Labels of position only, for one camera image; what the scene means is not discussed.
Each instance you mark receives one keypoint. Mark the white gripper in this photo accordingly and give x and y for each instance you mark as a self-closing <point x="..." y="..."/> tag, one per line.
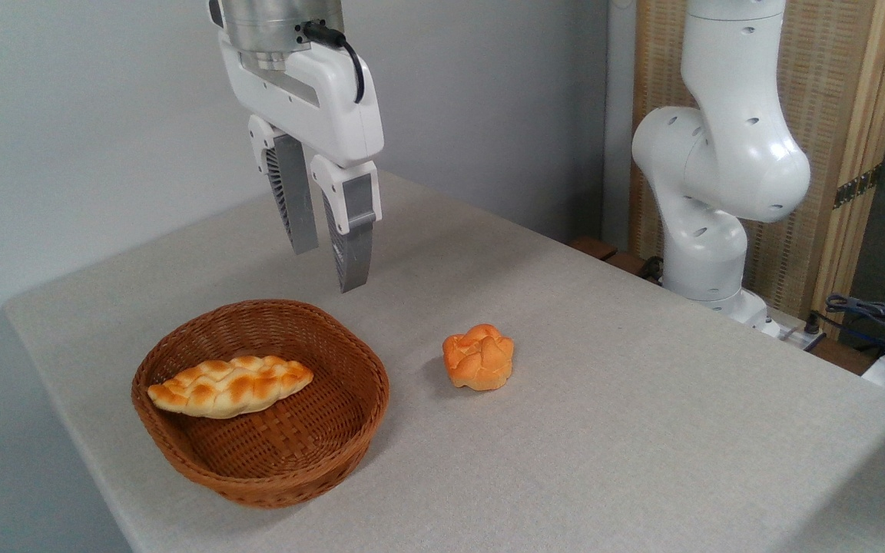
<point x="327" y="100"/>

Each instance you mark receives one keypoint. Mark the long braided bread loaf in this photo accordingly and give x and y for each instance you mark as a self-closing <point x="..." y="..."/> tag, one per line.
<point x="231" y="386"/>

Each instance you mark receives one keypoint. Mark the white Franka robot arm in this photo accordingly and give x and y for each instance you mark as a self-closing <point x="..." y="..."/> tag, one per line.
<point x="727" y="153"/>

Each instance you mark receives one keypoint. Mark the round orange bread bun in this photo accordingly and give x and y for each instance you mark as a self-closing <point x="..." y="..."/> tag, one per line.
<point x="479" y="357"/>

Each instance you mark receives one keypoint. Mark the brown wicker basket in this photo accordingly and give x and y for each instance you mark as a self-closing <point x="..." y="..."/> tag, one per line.
<point x="281" y="445"/>

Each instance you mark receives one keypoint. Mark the brown wooden blocks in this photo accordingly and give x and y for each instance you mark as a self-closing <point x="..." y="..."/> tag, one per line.
<point x="604" y="252"/>

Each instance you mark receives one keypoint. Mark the white power strip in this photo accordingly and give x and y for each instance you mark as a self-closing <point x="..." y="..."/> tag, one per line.
<point x="792" y="334"/>

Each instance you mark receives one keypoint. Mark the wooden bamboo folding screen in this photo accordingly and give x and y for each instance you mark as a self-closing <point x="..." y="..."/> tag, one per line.
<point x="826" y="77"/>

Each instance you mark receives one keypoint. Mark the metal screen hinge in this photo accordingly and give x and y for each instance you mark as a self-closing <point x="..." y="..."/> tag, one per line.
<point x="856" y="187"/>

